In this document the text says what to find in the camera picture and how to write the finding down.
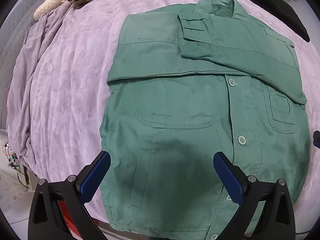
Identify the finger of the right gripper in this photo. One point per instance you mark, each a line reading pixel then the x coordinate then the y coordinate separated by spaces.
pixel 316 139

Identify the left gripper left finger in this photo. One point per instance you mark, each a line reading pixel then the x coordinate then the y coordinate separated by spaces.
pixel 52 201

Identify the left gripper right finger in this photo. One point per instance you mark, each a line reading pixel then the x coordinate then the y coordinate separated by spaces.
pixel 277 219

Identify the green work jacket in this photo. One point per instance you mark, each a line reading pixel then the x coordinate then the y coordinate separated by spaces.
pixel 187 81

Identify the black garment on bed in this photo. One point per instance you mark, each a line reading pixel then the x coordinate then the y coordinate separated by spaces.
pixel 284 12

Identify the lilac plush bed blanket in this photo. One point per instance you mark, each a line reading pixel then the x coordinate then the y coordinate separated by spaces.
pixel 59 87

